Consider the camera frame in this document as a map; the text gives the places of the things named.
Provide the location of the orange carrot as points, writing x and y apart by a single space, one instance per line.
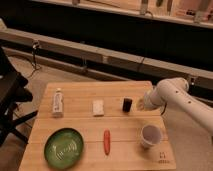
106 141

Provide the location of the black chair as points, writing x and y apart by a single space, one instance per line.
12 90

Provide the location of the white toothpaste tube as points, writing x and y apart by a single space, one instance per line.
57 107

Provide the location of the dark eraser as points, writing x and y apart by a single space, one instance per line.
127 102

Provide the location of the green glass plate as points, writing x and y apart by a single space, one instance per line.
64 148

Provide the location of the white sponge block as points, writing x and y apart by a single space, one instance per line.
98 108

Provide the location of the white paper cup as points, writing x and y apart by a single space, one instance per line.
150 136

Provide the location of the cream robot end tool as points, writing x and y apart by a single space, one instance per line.
141 104

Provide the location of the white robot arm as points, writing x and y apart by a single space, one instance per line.
174 90

